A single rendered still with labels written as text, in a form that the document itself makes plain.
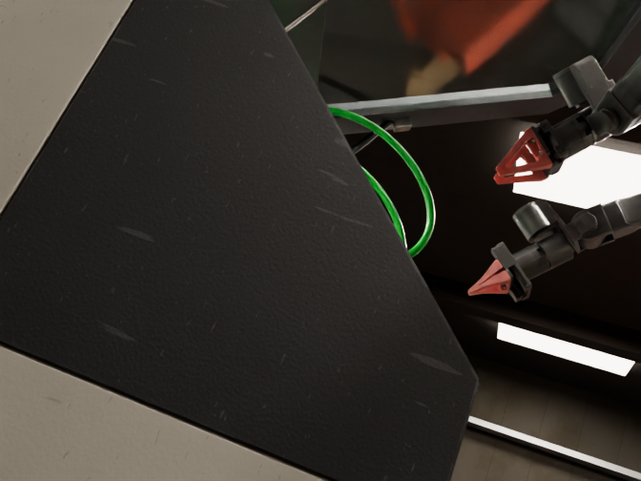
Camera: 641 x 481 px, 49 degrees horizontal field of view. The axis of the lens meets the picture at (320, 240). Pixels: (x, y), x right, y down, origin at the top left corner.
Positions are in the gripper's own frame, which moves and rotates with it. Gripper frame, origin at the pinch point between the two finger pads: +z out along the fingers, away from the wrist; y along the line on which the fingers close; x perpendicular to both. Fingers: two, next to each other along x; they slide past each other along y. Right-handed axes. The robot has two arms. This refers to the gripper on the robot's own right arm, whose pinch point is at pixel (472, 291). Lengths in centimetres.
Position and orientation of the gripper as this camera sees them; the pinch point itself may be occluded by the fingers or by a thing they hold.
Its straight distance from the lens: 135.2
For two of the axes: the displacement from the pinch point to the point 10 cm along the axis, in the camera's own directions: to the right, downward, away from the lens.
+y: -4.1, -7.8, 4.7
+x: -1.7, -4.5, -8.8
